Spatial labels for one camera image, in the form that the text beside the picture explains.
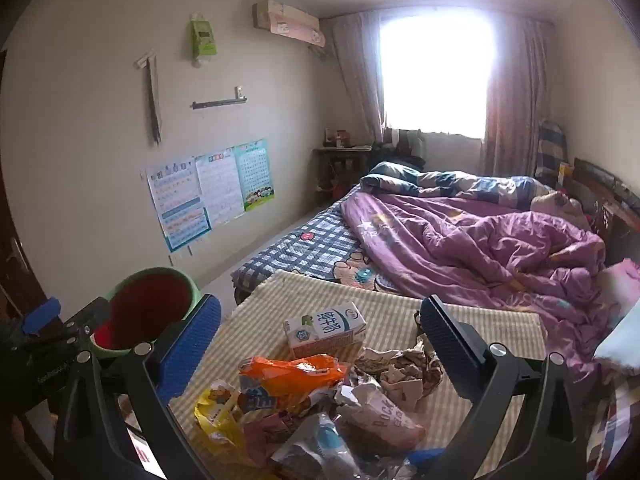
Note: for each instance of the red bin with green rim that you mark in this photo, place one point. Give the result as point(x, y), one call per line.
point(150, 300)

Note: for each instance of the green wall box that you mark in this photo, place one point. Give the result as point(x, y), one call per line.
point(203, 37)

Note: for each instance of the brown wooden door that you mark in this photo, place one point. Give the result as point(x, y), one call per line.
point(15, 260)

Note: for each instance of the blue white plastic packet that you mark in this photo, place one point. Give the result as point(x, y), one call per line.
point(320, 440)

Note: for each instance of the blue patchwork quilt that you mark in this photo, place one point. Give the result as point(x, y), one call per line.
point(450, 182)

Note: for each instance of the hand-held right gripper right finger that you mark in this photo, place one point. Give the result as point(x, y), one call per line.
point(447, 337)

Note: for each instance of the brown paper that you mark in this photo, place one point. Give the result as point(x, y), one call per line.
point(400, 375)

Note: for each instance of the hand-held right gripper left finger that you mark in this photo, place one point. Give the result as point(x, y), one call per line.
point(192, 340)

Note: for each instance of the checked upright pillow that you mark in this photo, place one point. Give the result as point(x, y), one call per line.
point(551, 152)

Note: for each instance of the light blue cloth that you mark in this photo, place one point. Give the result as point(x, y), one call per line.
point(622, 342)

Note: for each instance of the orange snack packet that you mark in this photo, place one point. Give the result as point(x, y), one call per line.
point(290, 375)

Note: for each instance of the pink foil wrapper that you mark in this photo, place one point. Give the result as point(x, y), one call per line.
point(265, 435)

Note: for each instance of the blue checked bed sheet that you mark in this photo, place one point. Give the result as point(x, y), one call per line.
point(300, 245)

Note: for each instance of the dark clothes pile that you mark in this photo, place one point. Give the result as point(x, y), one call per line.
point(402, 150)

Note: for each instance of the white chart wall poster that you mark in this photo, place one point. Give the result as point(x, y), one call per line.
point(220, 187)

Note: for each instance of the straight metal wall bracket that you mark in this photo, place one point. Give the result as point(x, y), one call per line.
point(217, 102)

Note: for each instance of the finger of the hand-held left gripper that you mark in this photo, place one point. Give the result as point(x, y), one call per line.
point(85, 317)
point(42, 314)

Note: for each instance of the teal chart wall poster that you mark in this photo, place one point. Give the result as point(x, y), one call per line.
point(255, 175)

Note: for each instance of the purple quilt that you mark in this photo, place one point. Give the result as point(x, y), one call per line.
point(450, 250)

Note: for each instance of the pink pillow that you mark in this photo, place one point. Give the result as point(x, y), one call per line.
point(622, 285)

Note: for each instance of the beige striped mat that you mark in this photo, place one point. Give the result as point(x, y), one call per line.
point(390, 310)

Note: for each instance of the beige curtain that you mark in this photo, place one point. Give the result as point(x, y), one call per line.
point(515, 100)
point(357, 75)

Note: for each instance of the bright window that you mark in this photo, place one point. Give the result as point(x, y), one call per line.
point(435, 70)

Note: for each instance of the white snack packet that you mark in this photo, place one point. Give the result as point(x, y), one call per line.
point(385, 420)

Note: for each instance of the angled metal wall bracket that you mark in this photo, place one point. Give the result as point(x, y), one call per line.
point(152, 100)

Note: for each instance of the yellow cartoon plastic packet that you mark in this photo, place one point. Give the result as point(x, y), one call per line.
point(215, 410)

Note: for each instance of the beige plush toy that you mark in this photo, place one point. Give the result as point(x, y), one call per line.
point(555, 205)

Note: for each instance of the blue chart wall poster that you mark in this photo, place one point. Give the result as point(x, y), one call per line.
point(177, 205)

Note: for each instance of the colourful patchwork bedding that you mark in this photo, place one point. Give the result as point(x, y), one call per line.
point(615, 430)

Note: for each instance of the white milk carton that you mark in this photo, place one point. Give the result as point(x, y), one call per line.
point(325, 330)

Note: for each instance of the small cluttered desk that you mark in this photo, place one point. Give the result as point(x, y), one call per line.
point(342, 157)

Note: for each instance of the dark wooden headboard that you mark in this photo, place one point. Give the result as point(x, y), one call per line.
point(615, 200)

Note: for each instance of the covered air conditioner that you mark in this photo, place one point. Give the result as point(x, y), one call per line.
point(290, 22)

